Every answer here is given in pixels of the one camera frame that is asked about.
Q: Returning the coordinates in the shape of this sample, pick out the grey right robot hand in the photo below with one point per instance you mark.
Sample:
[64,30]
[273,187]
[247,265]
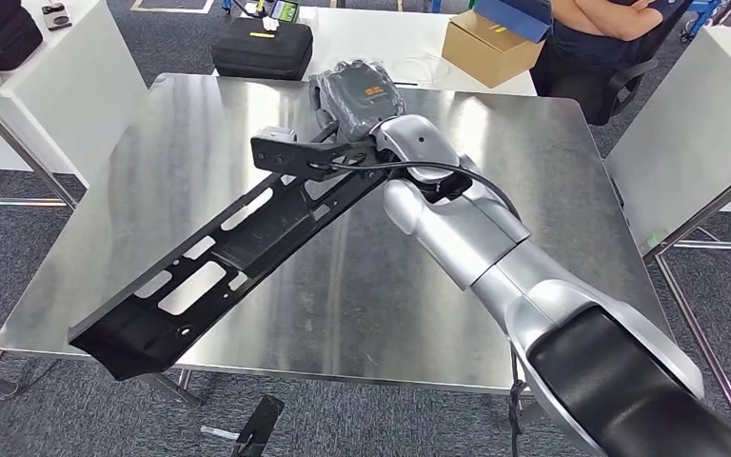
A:
[359,94]

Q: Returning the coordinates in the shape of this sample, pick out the blue flat box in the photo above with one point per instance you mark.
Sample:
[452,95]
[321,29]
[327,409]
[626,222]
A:
[517,16]

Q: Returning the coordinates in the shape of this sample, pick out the clear tape strip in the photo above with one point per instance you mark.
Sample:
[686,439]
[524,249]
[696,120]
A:
[217,433]

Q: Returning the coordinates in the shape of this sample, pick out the white table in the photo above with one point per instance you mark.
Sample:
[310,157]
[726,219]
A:
[353,35]

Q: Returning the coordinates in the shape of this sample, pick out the green screen device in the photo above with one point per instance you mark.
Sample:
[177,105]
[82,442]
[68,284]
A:
[285,9]

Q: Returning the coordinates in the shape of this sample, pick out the brown cardboard box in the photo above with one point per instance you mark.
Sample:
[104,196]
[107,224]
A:
[485,57]

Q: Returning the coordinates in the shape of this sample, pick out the seated person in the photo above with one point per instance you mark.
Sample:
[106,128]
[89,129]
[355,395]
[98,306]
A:
[592,50]

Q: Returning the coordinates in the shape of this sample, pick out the stainless steel workbench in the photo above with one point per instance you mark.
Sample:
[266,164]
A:
[340,303]

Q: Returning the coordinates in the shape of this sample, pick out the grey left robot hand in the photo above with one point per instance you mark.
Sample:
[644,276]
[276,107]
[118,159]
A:
[258,429]

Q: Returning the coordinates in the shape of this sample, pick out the person's forearm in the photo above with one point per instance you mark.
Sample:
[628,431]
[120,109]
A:
[605,19]

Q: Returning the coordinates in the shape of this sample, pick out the black perforated plastic panel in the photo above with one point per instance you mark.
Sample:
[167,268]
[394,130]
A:
[132,340]

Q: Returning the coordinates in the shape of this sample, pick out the black zip case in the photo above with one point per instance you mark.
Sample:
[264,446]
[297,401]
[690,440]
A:
[261,53]

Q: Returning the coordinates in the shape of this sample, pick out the white panel desk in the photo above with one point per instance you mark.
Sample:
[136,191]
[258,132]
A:
[687,126]
[88,94]

